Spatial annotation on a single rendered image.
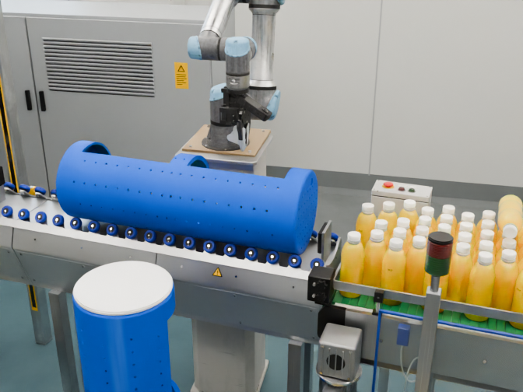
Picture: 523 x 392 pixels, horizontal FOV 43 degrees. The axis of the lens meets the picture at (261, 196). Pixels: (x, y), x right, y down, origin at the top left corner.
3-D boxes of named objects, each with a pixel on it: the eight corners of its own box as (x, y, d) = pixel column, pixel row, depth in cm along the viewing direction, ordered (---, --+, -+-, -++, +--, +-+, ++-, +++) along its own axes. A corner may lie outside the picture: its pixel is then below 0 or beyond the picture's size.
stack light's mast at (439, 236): (423, 281, 179) (429, 229, 172) (447, 286, 177) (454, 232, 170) (420, 294, 173) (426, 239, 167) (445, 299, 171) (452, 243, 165)
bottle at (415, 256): (418, 306, 204) (424, 250, 196) (397, 298, 208) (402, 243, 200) (429, 296, 209) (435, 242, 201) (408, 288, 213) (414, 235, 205)
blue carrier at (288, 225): (100, 204, 263) (97, 133, 254) (315, 238, 237) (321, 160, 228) (57, 227, 237) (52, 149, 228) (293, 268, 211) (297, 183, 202)
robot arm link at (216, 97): (213, 112, 264) (212, 78, 258) (247, 114, 262) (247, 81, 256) (206, 122, 253) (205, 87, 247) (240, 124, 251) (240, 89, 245)
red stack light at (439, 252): (427, 246, 174) (429, 232, 173) (452, 250, 172) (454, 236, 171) (424, 257, 169) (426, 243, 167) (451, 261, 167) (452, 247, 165)
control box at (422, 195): (374, 204, 248) (377, 178, 243) (429, 211, 242) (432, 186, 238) (370, 215, 239) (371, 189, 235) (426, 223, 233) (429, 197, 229)
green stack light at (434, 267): (425, 262, 176) (427, 246, 174) (450, 266, 174) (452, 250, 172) (422, 274, 171) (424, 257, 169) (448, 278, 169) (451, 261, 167)
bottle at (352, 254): (361, 287, 214) (365, 233, 206) (362, 299, 207) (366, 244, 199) (338, 285, 214) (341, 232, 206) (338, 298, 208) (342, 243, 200)
